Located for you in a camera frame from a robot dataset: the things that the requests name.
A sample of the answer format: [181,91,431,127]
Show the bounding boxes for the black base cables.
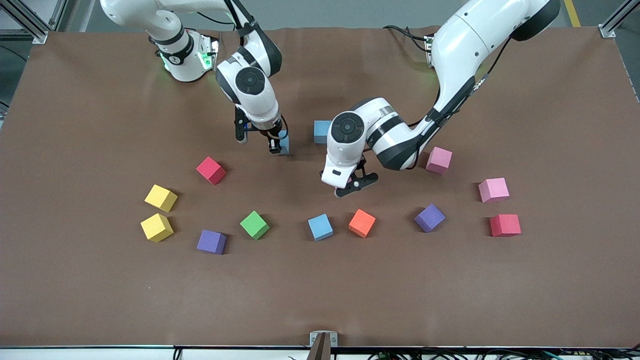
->
[382,24,432,55]

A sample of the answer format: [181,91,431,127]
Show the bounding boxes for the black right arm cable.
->
[192,0,290,142]

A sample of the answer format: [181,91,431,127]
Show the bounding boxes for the purple foam cube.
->
[196,229,228,256]
[414,203,446,233]

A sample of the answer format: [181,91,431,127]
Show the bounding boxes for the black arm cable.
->
[192,0,290,142]
[407,37,513,131]

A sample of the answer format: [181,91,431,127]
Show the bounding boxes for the pink foam cube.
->
[478,177,511,204]
[426,146,453,175]

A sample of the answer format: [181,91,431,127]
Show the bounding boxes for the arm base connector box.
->
[197,34,221,72]
[424,32,437,68]

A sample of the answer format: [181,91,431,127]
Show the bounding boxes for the yellow foam cube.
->
[140,213,175,243]
[144,184,179,213]

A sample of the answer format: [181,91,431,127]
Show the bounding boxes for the red foam cube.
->
[196,156,227,186]
[489,214,522,238]

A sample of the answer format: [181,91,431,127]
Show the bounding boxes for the grey metal table clamp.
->
[309,330,339,360]

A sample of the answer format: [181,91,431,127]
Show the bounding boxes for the aluminium frame post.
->
[0,0,49,45]
[599,0,640,39]

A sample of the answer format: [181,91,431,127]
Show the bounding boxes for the brown table mat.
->
[0,26,640,348]

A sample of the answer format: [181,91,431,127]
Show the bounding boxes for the orange foam cube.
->
[348,208,377,239]

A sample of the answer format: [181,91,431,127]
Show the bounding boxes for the green foam cube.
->
[239,210,271,241]

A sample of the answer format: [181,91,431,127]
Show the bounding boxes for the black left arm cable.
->
[407,37,513,131]

